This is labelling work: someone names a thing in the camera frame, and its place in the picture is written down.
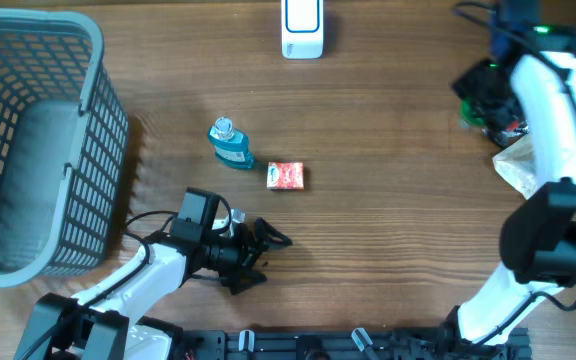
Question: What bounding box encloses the white long pouch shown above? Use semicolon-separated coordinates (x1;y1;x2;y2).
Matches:
492;135;541;200

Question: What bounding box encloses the white barcode scanner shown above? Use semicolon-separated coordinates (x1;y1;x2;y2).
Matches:
280;0;324;60

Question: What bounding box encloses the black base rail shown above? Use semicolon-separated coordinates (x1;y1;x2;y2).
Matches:
132;327;534;360

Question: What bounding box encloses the red snack packet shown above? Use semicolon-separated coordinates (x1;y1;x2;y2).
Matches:
266;162;305;190

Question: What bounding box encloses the grey plastic mesh basket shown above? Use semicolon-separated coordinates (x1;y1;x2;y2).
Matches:
0;9;130;288

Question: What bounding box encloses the blue mouthwash bottle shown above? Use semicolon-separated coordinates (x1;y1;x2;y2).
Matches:
208;117;255;169

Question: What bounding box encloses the green lid jar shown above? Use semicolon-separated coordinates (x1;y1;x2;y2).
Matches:
460;98;485;128

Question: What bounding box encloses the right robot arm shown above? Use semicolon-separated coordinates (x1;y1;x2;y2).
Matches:
435;1;576;359

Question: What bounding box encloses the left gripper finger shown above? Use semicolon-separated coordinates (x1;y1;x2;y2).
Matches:
222;269;267;295
254;217;293;250

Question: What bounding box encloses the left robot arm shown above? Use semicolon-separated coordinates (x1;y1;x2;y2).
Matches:
15;188;293;359

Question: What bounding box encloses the black red snack wrapper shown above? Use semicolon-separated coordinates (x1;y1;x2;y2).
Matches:
484;121;529;149

